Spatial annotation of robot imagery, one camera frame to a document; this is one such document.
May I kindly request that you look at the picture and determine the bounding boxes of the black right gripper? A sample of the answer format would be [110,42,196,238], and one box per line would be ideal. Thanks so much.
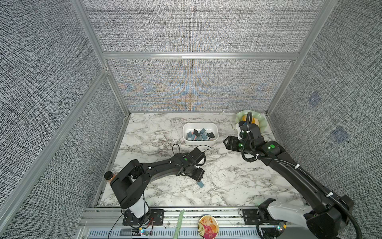
[223,136,256,158]

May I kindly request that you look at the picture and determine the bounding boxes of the teal eraser bottom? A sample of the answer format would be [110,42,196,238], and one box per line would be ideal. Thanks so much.
[197,181,205,188]

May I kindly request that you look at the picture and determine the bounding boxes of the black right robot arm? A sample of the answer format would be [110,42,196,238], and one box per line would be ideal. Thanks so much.
[223,136,363,239]

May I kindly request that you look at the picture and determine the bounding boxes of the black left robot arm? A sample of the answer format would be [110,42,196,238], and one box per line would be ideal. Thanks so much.
[109,153,205,219]

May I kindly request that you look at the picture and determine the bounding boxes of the white storage box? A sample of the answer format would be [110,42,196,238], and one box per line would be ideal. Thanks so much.
[182,122,219,146]

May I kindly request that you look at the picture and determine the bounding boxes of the bread pieces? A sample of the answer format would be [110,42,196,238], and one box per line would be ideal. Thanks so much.
[242,115,259,125]

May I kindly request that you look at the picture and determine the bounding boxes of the green scalloped plate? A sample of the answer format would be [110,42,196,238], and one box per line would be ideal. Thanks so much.
[235,110,268,133]

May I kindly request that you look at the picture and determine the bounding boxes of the round colourful tin lid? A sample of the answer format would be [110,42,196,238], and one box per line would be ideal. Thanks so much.
[198,215,219,239]

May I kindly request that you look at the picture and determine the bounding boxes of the orange black-capped jar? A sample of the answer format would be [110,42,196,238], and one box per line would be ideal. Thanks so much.
[104,171,116,183]

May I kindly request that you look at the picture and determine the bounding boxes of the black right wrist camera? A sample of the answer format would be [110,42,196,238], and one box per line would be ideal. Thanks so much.
[237,121,262,139]

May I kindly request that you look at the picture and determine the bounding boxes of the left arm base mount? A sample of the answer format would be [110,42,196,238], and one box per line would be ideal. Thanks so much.
[122,209,165,228]

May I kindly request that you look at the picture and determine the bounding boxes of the green strip on rail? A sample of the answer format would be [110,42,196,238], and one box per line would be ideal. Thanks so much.
[173,210,185,239]

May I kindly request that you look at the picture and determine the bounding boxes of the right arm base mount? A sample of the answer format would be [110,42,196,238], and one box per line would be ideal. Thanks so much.
[240,208,274,225]

